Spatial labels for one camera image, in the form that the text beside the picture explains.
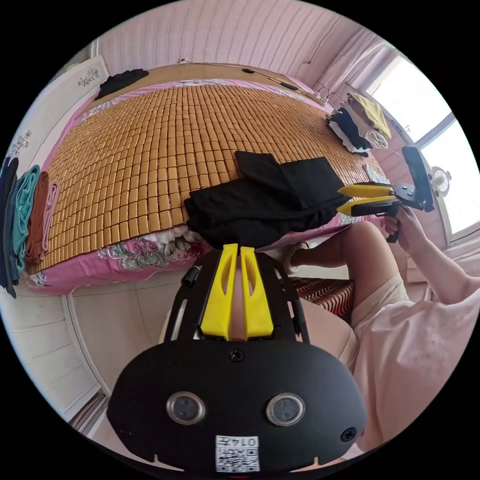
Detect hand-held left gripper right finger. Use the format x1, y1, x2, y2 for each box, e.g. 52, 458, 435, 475
239, 246, 275, 341

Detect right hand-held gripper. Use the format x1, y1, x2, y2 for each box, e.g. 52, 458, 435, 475
336, 181, 437, 244

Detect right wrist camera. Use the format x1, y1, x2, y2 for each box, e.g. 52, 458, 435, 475
401, 145, 436, 212

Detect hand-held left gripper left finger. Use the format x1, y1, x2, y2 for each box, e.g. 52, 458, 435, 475
199, 242, 239, 341

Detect pile of clothes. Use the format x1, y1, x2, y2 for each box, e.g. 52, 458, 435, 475
0, 155, 62, 299
326, 91, 393, 158

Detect bed with woven mat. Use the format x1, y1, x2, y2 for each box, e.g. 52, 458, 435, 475
20, 63, 391, 297

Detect person's right hand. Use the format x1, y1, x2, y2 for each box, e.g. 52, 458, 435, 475
383, 206, 429, 260

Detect person's body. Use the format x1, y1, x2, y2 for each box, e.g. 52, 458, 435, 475
288, 221, 480, 464

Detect red wavy patterned rug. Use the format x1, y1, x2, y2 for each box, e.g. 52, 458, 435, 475
288, 276, 355, 317

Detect window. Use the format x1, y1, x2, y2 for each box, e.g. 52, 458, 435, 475
365, 56, 480, 243

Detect person's right forearm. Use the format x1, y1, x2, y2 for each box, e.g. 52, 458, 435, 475
407, 234, 480, 301

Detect small round fan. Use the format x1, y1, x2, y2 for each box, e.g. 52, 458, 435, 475
427, 164, 453, 198

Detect black folded garment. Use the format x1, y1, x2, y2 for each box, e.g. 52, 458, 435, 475
94, 68, 150, 101

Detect white cupboard with flower print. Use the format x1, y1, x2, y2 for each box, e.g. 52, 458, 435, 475
7, 54, 112, 170

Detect pink curtain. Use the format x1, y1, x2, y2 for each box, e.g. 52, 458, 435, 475
318, 28, 398, 99

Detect black pants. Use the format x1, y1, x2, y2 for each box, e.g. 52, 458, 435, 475
183, 149, 352, 250

